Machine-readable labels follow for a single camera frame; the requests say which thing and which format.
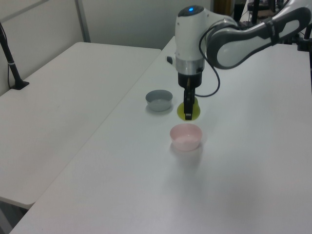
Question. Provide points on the grey partition frame post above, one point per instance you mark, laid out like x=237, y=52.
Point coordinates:
x=83, y=22

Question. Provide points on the black clamped stand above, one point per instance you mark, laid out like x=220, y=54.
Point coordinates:
x=303, y=45

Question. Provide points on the green pear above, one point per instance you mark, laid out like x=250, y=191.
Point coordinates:
x=196, y=114

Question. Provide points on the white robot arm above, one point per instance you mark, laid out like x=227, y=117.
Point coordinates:
x=189, y=36

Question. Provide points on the black monitor stand pole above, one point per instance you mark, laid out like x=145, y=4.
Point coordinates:
x=255, y=11

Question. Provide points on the white side table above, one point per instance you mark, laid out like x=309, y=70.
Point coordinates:
x=61, y=109

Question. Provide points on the grey bowl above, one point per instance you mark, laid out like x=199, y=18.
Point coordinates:
x=159, y=106

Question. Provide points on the pink bowl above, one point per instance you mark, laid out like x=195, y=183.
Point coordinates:
x=185, y=145

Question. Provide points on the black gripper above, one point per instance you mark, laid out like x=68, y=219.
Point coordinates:
x=195, y=79

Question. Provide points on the black clamped camera pole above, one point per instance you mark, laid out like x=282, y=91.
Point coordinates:
x=12, y=67

